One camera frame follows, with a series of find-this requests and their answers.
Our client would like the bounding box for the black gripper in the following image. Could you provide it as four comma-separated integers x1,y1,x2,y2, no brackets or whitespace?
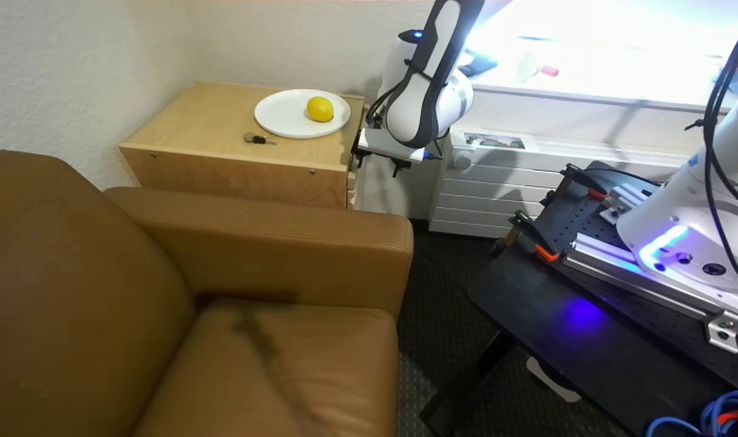
353,147,412,171

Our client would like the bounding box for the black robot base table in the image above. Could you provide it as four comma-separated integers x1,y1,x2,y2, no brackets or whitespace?
423,162,738,437

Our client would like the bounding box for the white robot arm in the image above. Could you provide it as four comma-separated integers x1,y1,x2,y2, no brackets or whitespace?
367,0,738,290

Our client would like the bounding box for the yellow lemon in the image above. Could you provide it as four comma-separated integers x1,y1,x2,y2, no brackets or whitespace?
305,97,336,124

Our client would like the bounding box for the white plate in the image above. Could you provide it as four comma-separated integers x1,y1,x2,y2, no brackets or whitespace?
253,89,353,137

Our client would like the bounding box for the small dark object on cabinet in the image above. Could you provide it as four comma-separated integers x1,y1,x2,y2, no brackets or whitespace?
243,133,270,146

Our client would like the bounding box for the wooden nightstand cabinet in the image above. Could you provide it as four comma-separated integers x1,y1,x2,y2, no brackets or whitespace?
122,83,363,209

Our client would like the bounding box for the brown leather armchair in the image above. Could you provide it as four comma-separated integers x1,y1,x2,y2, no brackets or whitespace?
0,150,412,437

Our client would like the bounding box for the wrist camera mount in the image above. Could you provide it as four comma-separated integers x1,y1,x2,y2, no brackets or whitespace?
356,125,441,162

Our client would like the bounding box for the white wall heater unit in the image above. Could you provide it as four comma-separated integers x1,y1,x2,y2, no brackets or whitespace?
430,128,688,237

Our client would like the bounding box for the orange handled clamp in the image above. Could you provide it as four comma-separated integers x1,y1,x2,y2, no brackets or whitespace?
509,210,561,265

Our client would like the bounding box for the blue cable coil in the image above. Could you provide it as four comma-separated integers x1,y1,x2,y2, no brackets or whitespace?
643,389,738,437

